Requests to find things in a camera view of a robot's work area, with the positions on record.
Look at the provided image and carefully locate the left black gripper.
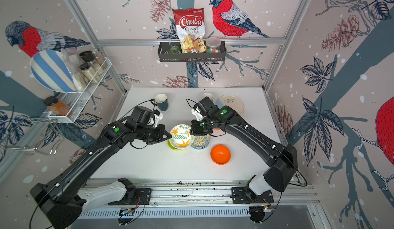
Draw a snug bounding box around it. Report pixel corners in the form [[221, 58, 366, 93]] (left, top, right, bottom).
[[137, 123, 174, 143]]

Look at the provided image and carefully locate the blue yellow patterned bowl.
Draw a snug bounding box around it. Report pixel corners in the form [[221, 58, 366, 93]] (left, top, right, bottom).
[[192, 134, 210, 150]]

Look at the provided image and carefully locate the yellow flower patterned bowl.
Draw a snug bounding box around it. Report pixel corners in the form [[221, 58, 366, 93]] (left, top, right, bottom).
[[170, 124, 195, 150]]

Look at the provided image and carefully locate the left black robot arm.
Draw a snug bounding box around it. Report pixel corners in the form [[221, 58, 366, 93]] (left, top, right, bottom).
[[30, 121, 172, 229]]

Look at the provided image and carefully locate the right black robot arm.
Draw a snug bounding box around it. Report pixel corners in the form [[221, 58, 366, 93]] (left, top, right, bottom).
[[191, 105, 297, 195]]

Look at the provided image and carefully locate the lime green bowl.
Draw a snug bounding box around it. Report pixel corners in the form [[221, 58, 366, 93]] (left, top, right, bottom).
[[167, 140, 179, 151]]

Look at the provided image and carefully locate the lavender mug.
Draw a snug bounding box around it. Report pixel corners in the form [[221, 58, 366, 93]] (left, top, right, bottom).
[[202, 92, 213, 101]]

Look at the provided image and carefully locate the large orange bowl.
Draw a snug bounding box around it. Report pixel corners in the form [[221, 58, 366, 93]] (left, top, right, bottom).
[[210, 145, 231, 165]]

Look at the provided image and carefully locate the dark green mug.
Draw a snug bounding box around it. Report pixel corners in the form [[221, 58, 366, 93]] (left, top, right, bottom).
[[151, 93, 169, 111]]

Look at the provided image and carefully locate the cream blue plate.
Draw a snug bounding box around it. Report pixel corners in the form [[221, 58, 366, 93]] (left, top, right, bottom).
[[215, 95, 245, 114]]

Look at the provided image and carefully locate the green item in basket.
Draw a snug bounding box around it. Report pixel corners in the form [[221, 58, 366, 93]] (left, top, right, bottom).
[[168, 45, 182, 54]]

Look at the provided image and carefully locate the black lid spice jar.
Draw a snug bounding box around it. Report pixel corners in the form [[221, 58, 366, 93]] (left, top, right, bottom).
[[79, 63, 100, 83], [80, 51, 104, 75]]

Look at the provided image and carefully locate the clear lidded jar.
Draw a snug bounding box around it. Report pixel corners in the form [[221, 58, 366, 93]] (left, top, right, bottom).
[[206, 37, 221, 53]]

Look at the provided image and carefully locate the orange spice jar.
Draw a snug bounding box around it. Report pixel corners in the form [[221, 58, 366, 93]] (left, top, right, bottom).
[[44, 96, 73, 117]]

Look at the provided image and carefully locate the red cassava chips bag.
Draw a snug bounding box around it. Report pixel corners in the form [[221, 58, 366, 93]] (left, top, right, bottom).
[[172, 8, 206, 53]]

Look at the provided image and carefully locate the blue striped plate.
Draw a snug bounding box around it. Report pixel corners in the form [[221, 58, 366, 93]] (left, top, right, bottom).
[[30, 50, 76, 93]]

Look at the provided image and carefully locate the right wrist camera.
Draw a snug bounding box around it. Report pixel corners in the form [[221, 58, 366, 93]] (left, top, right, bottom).
[[192, 97, 219, 118]]

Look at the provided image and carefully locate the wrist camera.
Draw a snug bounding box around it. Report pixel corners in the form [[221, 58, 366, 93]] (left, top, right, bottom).
[[192, 97, 219, 118], [129, 106, 164, 128]]

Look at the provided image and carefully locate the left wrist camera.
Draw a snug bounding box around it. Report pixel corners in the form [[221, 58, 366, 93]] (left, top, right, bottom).
[[129, 106, 164, 128]]

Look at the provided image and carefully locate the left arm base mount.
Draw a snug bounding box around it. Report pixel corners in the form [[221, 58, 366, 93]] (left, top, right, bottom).
[[108, 178, 152, 205]]

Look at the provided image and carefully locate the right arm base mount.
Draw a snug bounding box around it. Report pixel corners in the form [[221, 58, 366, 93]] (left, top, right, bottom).
[[230, 187, 274, 204]]

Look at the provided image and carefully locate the black wall basket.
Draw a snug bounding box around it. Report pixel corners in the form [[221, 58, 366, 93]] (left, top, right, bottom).
[[158, 41, 226, 62]]

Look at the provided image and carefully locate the wire hook rack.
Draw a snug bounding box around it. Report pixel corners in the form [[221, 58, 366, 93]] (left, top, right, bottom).
[[1, 115, 66, 156]]

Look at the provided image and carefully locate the clear acrylic wall shelf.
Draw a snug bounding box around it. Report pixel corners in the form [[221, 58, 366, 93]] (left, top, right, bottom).
[[48, 48, 112, 123]]

